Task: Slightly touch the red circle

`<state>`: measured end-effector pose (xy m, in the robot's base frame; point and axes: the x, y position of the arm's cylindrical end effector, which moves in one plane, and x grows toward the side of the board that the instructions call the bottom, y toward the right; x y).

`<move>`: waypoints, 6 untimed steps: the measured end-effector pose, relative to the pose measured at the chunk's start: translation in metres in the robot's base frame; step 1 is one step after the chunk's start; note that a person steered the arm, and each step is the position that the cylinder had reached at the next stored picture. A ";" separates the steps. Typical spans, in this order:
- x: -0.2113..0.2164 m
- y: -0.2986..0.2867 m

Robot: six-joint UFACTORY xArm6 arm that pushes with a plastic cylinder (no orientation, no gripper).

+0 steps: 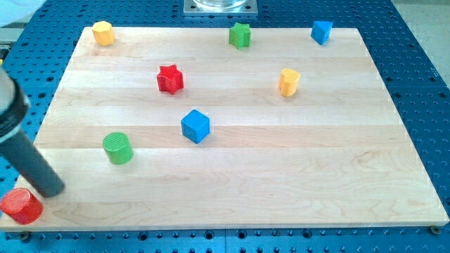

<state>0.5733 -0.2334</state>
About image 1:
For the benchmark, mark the blue cube block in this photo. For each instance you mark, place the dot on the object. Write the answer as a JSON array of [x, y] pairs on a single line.
[[195, 126]]

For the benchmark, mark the light wooden board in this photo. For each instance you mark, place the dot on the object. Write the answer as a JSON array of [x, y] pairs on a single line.
[[334, 154]]

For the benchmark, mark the red star block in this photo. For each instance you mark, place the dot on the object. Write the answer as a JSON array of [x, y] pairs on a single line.
[[170, 79]]

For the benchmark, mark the yellow cylinder block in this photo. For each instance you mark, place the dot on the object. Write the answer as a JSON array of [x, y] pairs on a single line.
[[288, 82]]

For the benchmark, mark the green star block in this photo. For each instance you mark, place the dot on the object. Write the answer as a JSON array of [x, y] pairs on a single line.
[[240, 35]]

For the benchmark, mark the green cylinder block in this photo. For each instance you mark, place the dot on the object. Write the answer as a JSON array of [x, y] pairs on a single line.
[[118, 148]]

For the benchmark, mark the blue triangle block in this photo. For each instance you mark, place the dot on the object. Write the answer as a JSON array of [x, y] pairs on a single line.
[[321, 31]]

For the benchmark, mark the yellow hexagon block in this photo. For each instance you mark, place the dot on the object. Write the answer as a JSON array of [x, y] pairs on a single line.
[[103, 33]]

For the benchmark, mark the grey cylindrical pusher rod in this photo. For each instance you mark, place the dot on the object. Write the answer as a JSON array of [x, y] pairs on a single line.
[[21, 153]]

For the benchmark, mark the red cylinder block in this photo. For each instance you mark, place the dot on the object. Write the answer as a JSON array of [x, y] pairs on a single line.
[[22, 206]]

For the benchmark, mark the left board stop screw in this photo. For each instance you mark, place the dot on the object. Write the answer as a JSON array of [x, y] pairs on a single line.
[[24, 236]]

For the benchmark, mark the board stop screw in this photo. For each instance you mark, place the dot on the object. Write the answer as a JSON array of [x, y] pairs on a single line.
[[435, 230], [24, 236]]

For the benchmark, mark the right board stop screw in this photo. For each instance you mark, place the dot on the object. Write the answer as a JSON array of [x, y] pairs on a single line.
[[435, 230]]

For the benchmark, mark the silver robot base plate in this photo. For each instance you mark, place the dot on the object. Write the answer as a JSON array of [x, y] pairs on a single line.
[[220, 7]]

